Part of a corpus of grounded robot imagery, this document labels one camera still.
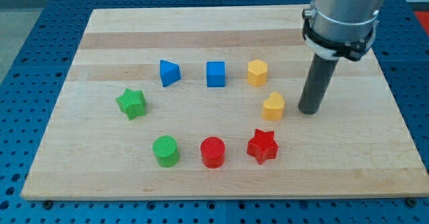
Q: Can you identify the blue cube block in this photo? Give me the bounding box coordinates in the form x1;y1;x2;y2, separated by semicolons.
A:
206;62;225;87

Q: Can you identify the yellow hexagon block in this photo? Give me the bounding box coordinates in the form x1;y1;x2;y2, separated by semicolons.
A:
247;60;268;87

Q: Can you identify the green star block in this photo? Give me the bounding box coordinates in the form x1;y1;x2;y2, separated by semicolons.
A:
116;89;146;120

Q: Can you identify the red star block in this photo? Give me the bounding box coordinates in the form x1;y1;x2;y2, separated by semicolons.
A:
247;129;278;165

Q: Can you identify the wooden board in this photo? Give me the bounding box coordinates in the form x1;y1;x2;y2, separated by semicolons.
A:
21;5;428;201

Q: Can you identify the red cylinder block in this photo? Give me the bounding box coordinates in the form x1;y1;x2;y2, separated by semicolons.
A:
200;137;225;168

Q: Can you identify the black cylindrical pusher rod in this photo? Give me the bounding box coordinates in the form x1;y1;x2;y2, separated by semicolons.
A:
298;54;339;115

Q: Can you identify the yellow heart block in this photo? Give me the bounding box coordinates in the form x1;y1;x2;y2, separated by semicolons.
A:
261;92;285;121

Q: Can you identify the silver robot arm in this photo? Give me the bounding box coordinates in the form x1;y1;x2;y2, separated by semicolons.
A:
302;0;385;61

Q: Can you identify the green cylinder block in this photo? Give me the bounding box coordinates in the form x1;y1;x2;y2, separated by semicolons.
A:
152;135;180;168

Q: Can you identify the blue triangle block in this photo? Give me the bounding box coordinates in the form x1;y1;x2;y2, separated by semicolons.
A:
160;60;181;87

